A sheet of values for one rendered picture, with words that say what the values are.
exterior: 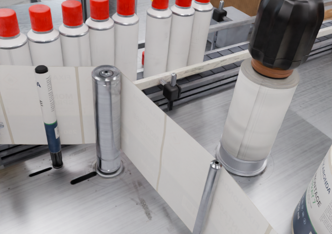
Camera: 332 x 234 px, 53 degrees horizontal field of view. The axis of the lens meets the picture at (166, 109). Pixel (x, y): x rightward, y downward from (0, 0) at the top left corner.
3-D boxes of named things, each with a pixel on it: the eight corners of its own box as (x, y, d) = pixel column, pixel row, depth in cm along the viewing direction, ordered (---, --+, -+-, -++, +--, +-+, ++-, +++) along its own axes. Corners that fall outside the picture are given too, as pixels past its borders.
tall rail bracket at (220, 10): (220, 65, 93) (232, 9, 83) (204, 54, 98) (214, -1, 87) (228, 63, 95) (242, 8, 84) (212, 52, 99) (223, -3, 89)
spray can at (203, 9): (190, 77, 78) (205, -10, 65) (176, 67, 81) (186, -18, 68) (205, 70, 81) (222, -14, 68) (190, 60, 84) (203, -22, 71)
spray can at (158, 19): (147, 86, 74) (153, -6, 61) (140, 73, 77) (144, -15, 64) (168, 82, 75) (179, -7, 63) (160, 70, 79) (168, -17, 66)
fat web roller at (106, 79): (102, 182, 52) (97, 85, 40) (90, 163, 55) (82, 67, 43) (127, 172, 54) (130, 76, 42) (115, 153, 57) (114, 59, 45)
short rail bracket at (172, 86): (166, 124, 72) (172, 78, 64) (159, 116, 74) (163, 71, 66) (178, 120, 73) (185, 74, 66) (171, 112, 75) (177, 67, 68)
